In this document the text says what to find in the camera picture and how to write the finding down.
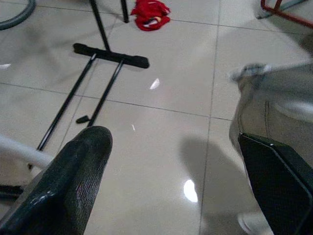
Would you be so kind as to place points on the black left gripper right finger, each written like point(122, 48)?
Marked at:
point(281, 183)

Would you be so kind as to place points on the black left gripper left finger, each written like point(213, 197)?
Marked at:
point(66, 186)

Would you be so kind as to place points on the dark red plastic hanger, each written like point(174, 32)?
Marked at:
point(286, 15)

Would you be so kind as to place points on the white black-print t-shirt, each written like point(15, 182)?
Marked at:
point(22, 151)

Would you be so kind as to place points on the silver black clothes rack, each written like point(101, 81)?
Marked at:
point(110, 56)

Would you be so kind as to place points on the white table black legs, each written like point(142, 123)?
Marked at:
point(124, 11)

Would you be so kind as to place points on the red crumpled cloth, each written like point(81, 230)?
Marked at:
point(150, 14)

